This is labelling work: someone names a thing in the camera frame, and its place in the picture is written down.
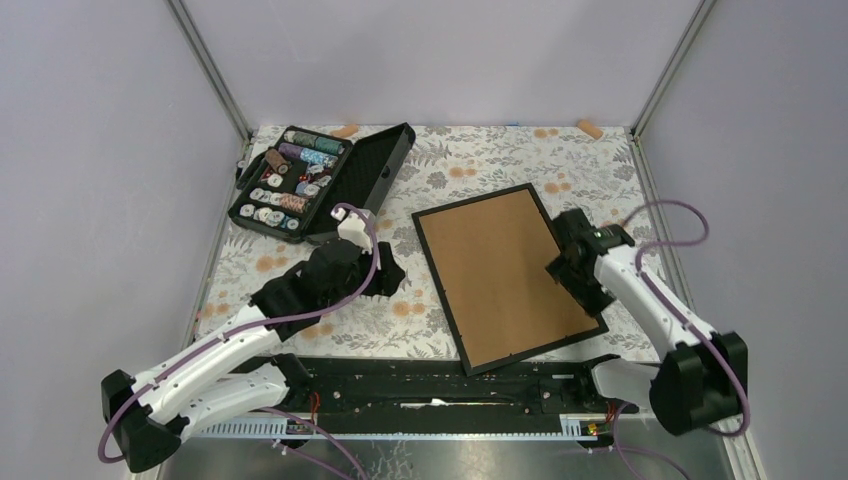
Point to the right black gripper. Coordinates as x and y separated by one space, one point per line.
593 299

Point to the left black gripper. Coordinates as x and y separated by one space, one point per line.
388 277

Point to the brown cardboard backing board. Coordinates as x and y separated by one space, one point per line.
488 256

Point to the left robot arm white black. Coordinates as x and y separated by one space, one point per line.
149 415

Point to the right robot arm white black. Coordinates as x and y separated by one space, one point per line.
701 381

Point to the floral patterned table mat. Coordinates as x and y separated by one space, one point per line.
446 164

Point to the right wooden cork piece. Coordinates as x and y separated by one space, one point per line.
590 129

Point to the wooden cork piece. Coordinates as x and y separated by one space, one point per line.
346 131
590 129

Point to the black open poker chip case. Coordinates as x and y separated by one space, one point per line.
289 190

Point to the left wooden cork piece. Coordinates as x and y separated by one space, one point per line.
346 131

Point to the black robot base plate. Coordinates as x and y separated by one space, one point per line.
402 391

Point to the white slotted cable duct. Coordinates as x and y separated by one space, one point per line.
268 427

